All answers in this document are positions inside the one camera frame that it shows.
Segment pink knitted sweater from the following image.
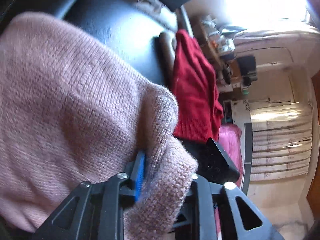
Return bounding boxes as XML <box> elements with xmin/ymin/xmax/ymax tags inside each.
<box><xmin>1</xmin><ymin>12</ymin><xmax>197</xmax><ymax>239</ymax></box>

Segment pink ruffled fabric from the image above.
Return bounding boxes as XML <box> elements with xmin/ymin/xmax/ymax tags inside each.
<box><xmin>218</xmin><ymin>124</ymin><xmax>243</xmax><ymax>188</ymax></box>

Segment red knitted sweater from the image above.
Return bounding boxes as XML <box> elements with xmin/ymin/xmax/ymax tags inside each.
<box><xmin>170</xmin><ymin>30</ymin><xmax>223</xmax><ymax>143</ymax></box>

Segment cluttered wooden desk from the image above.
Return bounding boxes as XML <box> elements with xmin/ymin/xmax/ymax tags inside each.
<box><xmin>197</xmin><ymin>15</ymin><xmax>258</xmax><ymax>93</ymax></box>

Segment black leather sofa seat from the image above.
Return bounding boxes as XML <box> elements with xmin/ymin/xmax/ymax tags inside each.
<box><xmin>23</xmin><ymin>0</ymin><xmax>169</xmax><ymax>85</ymax></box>

